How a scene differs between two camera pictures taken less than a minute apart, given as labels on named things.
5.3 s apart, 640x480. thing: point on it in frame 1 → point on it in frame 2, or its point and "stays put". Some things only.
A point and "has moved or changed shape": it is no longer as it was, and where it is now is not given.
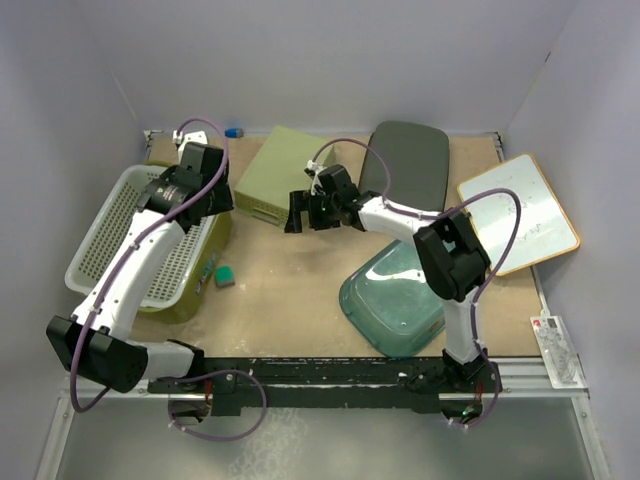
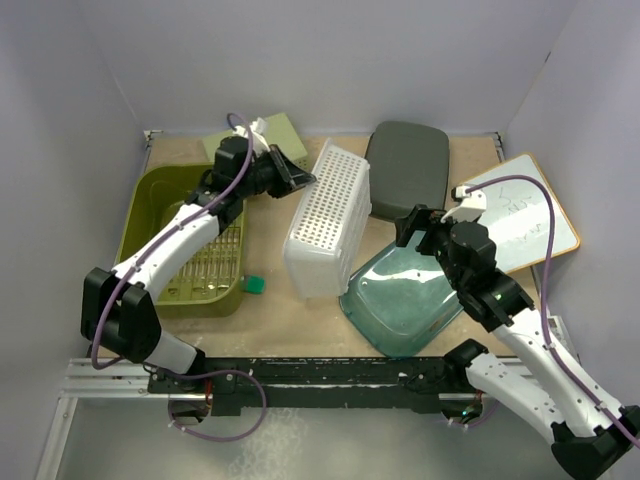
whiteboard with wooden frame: [544, 232] stays put
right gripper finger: [294, 220] → [415, 222]
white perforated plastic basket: [108, 223] → [329, 225]
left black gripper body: [219, 203] → [264, 177]
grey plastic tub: [418, 157] stays put
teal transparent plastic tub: [388, 299] stays put
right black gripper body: [324, 211] → [435, 243]
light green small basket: [279, 168] has moved or changed shape
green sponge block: [225, 276] → [254, 284]
